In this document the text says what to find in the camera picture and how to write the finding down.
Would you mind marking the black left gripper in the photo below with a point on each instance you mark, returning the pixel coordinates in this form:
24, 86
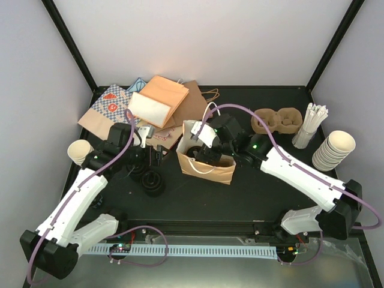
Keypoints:
149, 161

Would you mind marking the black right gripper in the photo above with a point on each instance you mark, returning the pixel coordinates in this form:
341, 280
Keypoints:
204, 152

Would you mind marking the orange kraft paper bag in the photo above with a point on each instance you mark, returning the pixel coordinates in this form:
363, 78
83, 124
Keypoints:
222, 172

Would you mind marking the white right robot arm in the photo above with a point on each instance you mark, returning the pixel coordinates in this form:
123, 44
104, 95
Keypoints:
337, 206

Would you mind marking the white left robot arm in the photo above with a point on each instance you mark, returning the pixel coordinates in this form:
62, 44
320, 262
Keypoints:
56, 245

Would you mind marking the cream cakes printed paper bag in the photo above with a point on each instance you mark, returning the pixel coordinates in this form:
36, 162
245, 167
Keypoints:
167, 138

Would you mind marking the dark brown paper bag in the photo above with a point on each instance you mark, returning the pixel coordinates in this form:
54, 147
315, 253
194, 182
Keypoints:
194, 104

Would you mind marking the folded orange paper bag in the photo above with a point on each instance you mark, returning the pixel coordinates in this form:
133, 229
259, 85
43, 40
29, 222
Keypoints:
157, 101

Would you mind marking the cardboard cup carrier stack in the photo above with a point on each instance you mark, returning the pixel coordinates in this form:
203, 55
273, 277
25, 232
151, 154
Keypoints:
287, 120

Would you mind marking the blue checkered paper bag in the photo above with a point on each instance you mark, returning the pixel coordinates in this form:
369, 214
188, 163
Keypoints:
106, 111

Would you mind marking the left stack of paper cups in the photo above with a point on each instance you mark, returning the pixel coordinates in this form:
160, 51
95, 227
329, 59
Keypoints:
78, 151

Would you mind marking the stack of paper cups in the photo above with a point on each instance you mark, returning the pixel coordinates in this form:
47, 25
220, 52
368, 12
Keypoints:
78, 151
335, 148

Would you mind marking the cup of white straws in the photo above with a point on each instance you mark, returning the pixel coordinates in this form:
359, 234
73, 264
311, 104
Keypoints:
314, 116

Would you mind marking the light blue paper bag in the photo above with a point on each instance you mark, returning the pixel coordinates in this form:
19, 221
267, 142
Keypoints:
137, 86

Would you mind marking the right stack of paper cups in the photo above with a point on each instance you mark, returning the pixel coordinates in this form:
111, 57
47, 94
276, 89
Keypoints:
335, 148

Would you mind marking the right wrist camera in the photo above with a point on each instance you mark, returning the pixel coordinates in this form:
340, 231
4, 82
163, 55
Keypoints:
206, 134

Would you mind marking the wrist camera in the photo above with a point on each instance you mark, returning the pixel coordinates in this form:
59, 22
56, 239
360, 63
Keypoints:
206, 134
145, 132

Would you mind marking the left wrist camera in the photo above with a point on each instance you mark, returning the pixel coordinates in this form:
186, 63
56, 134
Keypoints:
145, 132

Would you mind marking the right black frame post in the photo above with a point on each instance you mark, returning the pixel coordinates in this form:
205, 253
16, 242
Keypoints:
334, 43

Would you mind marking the black frame post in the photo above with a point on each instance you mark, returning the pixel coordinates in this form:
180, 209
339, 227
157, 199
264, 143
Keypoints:
64, 32
334, 43

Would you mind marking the left black frame post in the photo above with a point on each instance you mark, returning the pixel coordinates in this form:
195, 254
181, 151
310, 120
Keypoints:
64, 32

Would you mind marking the white slotted cable duct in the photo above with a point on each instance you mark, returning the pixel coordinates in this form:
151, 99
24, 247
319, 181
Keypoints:
159, 250

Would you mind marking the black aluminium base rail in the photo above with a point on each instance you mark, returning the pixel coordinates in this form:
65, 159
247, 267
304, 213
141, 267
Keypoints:
261, 231

